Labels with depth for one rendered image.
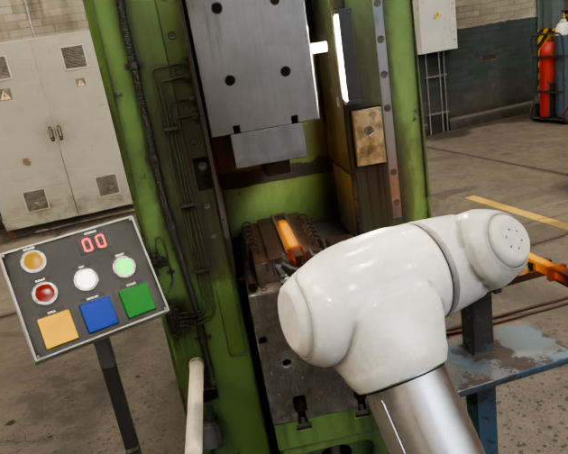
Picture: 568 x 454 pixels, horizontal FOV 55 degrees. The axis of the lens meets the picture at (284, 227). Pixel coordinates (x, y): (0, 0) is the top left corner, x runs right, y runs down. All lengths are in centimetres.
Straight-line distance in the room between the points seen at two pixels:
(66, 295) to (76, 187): 535
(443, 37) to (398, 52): 692
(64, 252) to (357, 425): 103
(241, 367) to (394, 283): 133
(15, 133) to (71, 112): 63
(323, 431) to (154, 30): 130
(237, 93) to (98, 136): 527
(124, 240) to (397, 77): 92
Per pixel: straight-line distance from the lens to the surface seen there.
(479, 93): 926
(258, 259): 165
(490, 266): 69
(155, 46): 165
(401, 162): 178
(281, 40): 152
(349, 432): 188
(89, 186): 679
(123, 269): 149
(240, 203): 205
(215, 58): 150
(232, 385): 195
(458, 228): 71
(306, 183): 206
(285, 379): 172
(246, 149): 152
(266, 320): 162
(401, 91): 175
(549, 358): 163
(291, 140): 153
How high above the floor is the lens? 156
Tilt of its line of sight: 18 degrees down
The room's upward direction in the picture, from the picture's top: 9 degrees counter-clockwise
